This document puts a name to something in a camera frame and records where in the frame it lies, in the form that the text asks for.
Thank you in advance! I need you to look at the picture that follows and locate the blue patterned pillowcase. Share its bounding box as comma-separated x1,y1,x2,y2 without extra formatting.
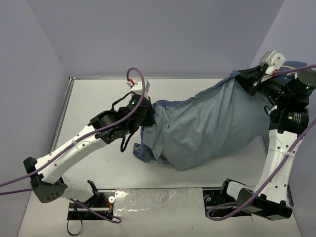
133,60,309,171

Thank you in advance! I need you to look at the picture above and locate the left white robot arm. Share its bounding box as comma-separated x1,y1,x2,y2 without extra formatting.
23,94,155,206

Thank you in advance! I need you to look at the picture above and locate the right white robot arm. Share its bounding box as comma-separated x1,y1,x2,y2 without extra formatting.
219,67,316,221

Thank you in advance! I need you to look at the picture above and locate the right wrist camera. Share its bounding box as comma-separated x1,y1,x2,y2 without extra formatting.
259,50,286,76

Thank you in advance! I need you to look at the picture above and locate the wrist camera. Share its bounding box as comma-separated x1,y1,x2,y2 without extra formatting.
126,80,150,99
259,50,286,76

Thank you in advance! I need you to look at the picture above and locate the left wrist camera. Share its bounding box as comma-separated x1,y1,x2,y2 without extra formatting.
126,80,150,99

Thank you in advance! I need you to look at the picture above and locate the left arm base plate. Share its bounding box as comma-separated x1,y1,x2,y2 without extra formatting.
67,190,116,221

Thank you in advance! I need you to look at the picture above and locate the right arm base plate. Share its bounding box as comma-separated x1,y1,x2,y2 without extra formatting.
202,187,237,218

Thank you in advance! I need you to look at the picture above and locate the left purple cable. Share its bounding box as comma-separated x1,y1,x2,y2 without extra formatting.
0,67,144,224

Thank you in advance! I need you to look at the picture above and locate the black cable loop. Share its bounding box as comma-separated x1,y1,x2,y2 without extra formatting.
66,218,83,235

